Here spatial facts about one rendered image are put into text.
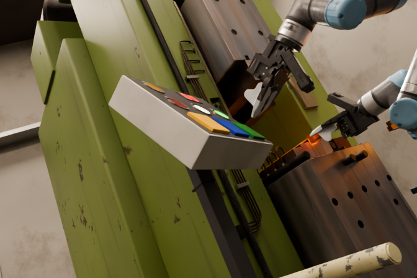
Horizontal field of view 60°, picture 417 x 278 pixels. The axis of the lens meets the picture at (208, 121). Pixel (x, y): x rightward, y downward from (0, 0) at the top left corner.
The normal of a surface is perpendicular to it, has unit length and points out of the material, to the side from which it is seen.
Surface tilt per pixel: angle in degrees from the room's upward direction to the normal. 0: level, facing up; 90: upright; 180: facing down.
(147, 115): 90
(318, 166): 90
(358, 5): 139
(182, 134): 90
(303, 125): 90
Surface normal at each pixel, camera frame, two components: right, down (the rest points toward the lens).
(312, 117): 0.47, -0.51
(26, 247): 0.16, -0.44
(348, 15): 0.39, 0.37
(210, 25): -0.79, 0.12
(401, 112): -0.60, -0.04
